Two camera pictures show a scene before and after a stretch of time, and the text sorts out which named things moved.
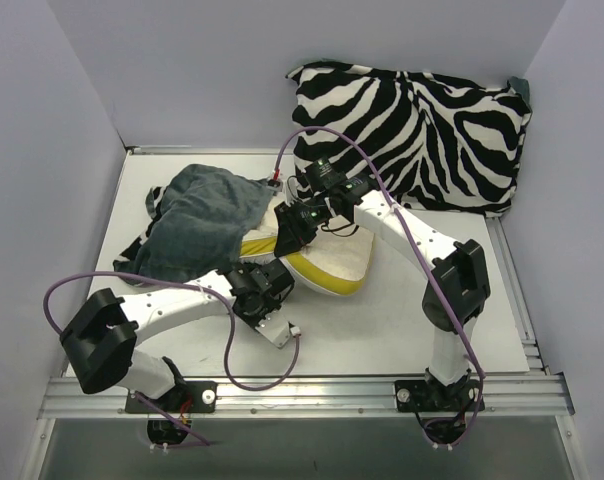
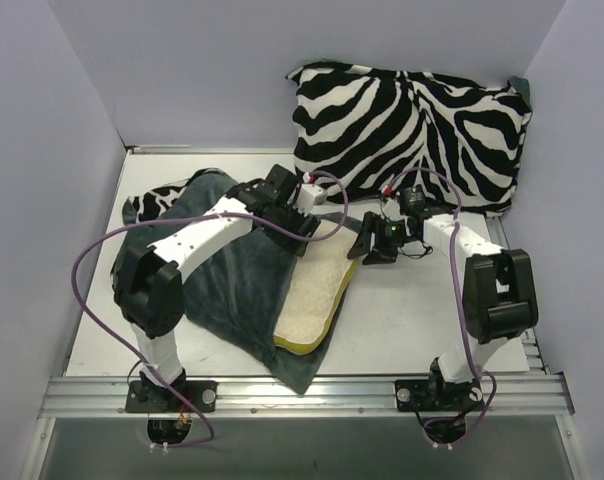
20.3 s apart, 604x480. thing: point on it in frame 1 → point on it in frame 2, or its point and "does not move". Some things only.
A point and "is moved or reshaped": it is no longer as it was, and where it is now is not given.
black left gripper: x=261 y=310 → x=290 y=223
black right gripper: x=289 y=232 → x=378 y=240
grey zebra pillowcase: x=194 y=223 is moved or reshaped
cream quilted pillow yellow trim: x=337 y=261 is moved or reshaped
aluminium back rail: x=160 y=149 does not move
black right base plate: x=427 y=396 does not move
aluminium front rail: x=518 y=396 does not move
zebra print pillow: x=444 y=144 does not move
